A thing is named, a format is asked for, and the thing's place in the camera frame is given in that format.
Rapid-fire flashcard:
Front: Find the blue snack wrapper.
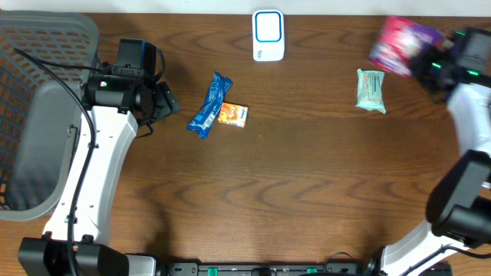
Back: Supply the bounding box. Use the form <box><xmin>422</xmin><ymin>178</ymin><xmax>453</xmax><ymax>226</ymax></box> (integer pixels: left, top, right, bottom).
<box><xmin>187</xmin><ymin>72</ymin><xmax>233</xmax><ymax>140</ymax></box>

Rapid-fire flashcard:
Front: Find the purple Carefree pad pack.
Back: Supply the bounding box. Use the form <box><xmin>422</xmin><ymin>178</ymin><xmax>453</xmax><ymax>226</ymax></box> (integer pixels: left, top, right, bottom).
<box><xmin>368</xmin><ymin>16</ymin><xmax>445</xmax><ymax>77</ymax></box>

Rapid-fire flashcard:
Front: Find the orange Kleenex tissue pack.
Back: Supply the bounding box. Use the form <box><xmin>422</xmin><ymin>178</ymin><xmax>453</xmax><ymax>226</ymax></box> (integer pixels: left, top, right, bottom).
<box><xmin>218</xmin><ymin>103</ymin><xmax>249</xmax><ymax>128</ymax></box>

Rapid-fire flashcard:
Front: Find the teal wet wipes pack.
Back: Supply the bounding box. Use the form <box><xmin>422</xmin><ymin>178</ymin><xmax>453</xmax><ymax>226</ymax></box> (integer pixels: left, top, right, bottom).
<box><xmin>356</xmin><ymin>68</ymin><xmax>386</xmax><ymax>114</ymax></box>

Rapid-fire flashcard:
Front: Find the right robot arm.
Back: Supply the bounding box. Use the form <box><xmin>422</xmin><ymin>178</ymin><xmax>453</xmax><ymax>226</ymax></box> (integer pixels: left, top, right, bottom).
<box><xmin>367</xmin><ymin>46</ymin><xmax>490</xmax><ymax>275</ymax></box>

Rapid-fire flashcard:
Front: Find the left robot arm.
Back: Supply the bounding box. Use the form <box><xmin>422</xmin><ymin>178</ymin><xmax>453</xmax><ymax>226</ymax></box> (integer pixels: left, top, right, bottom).
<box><xmin>18</xmin><ymin>76</ymin><xmax>179</xmax><ymax>275</ymax></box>

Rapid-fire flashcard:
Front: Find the grey plastic mesh basket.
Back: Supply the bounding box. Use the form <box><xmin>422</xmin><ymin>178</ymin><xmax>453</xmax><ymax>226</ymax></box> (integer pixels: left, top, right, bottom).
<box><xmin>1</xmin><ymin>11</ymin><xmax>100</xmax><ymax>221</ymax></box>

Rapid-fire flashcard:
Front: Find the left black cable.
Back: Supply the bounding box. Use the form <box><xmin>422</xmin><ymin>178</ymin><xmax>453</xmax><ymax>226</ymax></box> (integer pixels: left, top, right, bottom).
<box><xmin>13</xmin><ymin>46</ymin><xmax>103</xmax><ymax>276</ymax></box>

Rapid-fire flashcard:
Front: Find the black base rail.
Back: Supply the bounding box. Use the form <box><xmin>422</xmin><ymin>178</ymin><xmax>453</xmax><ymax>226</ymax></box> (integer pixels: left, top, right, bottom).
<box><xmin>126</xmin><ymin>261</ymin><xmax>453</xmax><ymax>276</ymax></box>

